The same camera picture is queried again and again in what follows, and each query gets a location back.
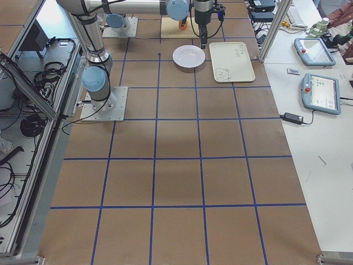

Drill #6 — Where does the teach pendant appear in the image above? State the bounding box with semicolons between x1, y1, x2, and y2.
301;73;341;115
293;38;336;66

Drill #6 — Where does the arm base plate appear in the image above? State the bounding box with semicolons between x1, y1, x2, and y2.
80;86;129;122
103;17;138;39

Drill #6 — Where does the cream bear tray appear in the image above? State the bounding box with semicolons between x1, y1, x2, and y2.
209;42;255;83

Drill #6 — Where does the orange fruit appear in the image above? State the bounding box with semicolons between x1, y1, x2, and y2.
178;20;188;30

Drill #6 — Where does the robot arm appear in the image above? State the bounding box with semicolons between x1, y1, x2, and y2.
106;14;130;29
57;1;225;66

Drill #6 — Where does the green plush toy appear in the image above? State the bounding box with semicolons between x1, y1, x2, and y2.
309;17;329;38

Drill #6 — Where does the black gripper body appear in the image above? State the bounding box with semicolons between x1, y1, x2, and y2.
193;0;225;25

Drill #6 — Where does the white round plate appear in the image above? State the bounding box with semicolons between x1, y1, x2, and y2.
172;45;205;68

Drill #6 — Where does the aluminium frame post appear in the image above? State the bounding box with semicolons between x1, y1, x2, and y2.
258;0;292;63

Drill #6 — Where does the small printed card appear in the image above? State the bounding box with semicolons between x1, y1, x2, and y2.
287;68;301;75

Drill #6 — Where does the white keyboard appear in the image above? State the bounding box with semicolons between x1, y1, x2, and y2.
287;5;306;27

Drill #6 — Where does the near teach pendant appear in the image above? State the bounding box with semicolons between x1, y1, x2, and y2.
301;73;341;115

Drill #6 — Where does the small black power brick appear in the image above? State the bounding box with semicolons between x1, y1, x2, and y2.
280;112;303;125

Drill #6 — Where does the bamboo cutting board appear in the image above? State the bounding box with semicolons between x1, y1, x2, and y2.
161;17;199;39

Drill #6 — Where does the black power adapter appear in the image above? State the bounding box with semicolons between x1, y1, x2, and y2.
252;12;274;23

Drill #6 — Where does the gold cylinder tool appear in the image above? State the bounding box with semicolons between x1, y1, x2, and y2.
282;21;290;28

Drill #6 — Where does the far teach pendant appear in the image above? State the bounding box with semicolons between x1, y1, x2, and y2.
293;38;336;66

